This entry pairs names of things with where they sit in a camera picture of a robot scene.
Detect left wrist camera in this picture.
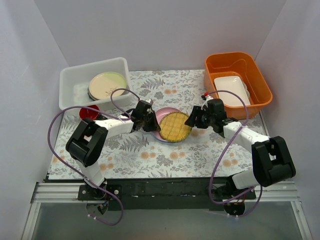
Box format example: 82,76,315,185
146,99,154,106

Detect woven bamboo round tray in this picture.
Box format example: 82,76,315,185
159,111,192,142

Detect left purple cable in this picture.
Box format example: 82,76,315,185
47,88,153,226

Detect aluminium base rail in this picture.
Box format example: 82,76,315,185
22,177,313,240

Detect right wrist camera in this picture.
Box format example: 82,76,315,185
201,92,214,110

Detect white rectangular dish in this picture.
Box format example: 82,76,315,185
213,75,251,107

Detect cream and green plate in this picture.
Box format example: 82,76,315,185
88,71,127,100

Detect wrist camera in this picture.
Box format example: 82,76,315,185
201,92,214,110
146,99,154,106

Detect cream and blue plate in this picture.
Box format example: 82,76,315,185
87,89,100,101

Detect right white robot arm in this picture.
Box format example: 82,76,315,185
184,99,296,199

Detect pink round plate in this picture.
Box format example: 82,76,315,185
152,107,180,143

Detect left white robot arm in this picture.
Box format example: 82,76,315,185
65,99,161,200

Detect white plastic bin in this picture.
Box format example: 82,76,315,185
59,57,132,112

